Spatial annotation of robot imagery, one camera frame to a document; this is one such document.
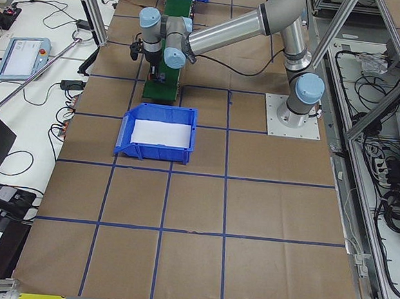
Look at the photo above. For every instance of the teach pendant tablet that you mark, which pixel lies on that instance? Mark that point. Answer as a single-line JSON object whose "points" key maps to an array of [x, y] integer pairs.
{"points": [[24, 57]]}

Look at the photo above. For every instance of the green conveyor belt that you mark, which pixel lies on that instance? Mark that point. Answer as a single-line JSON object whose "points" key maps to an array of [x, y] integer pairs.
{"points": [[167, 92]]}

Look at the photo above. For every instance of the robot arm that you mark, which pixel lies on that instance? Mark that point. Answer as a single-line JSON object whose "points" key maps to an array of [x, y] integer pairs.
{"points": [[173, 41]]}

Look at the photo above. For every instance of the black power adapter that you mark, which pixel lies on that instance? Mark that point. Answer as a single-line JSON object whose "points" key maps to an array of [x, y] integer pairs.
{"points": [[68, 84]]}

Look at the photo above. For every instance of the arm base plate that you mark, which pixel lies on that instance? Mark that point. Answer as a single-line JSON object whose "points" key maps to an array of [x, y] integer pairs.
{"points": [[281, 122]]}

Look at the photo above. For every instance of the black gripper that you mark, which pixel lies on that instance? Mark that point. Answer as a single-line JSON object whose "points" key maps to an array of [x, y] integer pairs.
{"points": [[150, 58]]}

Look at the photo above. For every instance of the red push button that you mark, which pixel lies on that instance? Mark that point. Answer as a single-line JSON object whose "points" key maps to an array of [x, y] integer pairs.
{"points": [[160, 77]]}

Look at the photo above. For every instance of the blue source bin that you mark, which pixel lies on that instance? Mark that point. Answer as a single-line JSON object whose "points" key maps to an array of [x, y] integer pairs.
{"points": [[160, 113]]}

